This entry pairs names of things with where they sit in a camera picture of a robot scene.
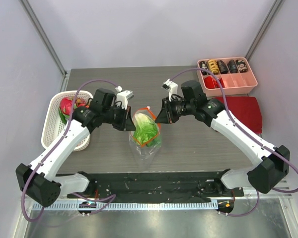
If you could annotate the dark patterned roll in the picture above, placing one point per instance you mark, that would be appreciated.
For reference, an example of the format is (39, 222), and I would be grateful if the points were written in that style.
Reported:
(222, 67)

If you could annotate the clear zip bag orange zipper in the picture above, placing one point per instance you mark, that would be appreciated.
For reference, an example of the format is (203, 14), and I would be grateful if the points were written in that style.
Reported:
(144, 155)

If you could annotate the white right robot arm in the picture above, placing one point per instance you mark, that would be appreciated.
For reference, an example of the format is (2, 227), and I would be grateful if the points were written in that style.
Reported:
(267, 169)

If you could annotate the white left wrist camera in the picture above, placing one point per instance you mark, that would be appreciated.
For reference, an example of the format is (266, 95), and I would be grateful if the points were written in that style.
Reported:
(123, 96)

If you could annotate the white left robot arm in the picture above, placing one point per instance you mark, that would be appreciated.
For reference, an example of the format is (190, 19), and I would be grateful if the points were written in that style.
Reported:
(38, 179)

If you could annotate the red cloth in box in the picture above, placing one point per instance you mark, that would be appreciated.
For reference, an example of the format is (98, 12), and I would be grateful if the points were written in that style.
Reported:
(211, 83)

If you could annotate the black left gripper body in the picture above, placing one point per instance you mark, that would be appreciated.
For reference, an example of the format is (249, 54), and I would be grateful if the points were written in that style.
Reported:
(117, 117)

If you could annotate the pink divided storage box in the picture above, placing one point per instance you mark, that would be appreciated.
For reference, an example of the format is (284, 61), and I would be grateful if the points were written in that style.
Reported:
(233, 83)

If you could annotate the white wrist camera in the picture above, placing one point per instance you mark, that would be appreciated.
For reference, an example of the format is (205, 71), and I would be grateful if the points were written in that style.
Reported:
(123, 96)
(171, 87)

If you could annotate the black patterned roll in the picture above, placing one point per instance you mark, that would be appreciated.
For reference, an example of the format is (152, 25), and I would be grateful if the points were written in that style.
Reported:
(204, 65)
(232, 66)

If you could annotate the yellow patterned roll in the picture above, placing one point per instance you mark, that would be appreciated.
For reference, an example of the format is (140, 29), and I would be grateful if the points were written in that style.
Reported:
(213, 66)

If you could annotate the dark red folded cloth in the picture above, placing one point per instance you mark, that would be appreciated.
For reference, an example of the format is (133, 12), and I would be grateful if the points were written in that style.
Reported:
(246, 110)

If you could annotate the slotted cable duct rail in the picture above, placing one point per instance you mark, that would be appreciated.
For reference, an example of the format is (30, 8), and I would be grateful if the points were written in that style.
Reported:
(80, 205)

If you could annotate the white perforated plastic basket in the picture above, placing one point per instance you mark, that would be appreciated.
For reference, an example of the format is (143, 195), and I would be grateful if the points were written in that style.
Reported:
(55, 123)

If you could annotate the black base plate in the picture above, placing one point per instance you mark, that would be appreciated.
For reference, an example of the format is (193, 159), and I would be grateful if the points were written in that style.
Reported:
(155, 188)

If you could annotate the pink dragon fruit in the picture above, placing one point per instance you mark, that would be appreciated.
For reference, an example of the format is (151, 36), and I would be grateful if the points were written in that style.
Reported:
(65, 107)

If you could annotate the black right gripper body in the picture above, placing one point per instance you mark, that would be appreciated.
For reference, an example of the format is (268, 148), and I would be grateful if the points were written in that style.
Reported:
(168, 111)

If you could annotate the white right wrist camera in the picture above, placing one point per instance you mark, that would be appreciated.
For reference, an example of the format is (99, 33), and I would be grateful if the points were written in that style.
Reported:
(171, 87)

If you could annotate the green lettuce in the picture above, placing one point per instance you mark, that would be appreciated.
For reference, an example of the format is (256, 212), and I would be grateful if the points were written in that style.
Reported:
(147, 131)

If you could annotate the floral patterned roll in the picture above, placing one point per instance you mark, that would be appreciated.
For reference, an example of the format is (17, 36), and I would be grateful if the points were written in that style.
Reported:
(241, 66)

